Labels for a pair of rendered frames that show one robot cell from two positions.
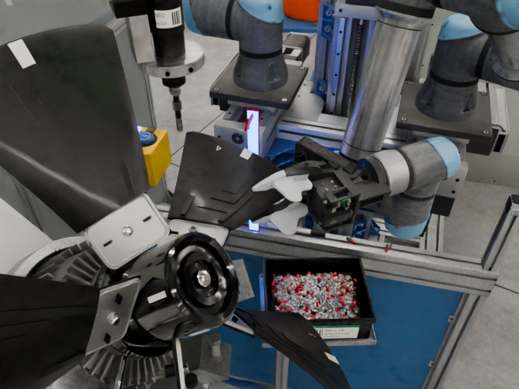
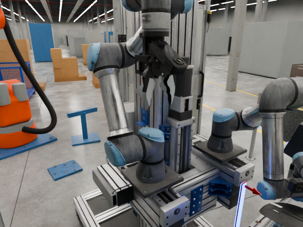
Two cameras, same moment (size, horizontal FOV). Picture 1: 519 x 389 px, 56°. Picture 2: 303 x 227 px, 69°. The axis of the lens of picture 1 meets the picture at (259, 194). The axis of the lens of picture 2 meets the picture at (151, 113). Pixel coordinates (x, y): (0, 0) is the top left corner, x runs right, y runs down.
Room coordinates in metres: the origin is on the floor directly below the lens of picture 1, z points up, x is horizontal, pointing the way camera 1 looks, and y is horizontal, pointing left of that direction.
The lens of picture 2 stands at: (0.67, 0.71, 1.67)
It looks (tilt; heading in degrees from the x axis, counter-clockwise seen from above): 19 degrees down; 309
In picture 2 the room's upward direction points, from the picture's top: straight up
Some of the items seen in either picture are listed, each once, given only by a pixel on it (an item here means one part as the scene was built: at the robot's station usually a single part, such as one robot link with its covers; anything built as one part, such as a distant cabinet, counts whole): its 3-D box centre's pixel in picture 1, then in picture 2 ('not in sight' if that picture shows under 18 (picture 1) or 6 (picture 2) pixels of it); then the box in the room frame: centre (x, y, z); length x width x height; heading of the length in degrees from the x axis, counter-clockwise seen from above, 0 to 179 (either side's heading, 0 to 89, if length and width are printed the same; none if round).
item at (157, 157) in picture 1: (130, 155); not in sight; (0.90, 0.30, 1.02); 0.16 x 0.10 x 0.11; 77
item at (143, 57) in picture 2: not in sight; (153, 54); (1.06, 0.21, 1.62); 0.09 x 0.08 x 0.12; 167
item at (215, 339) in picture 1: (215, 346); not in sight; (0.44, 0.07, 0.96); 0.02 x 0.02 x 0.06
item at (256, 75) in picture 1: (260, 61); (151, 165); (1.24, 0.00, 1.09); 0.15 x 0.15 x 0.10
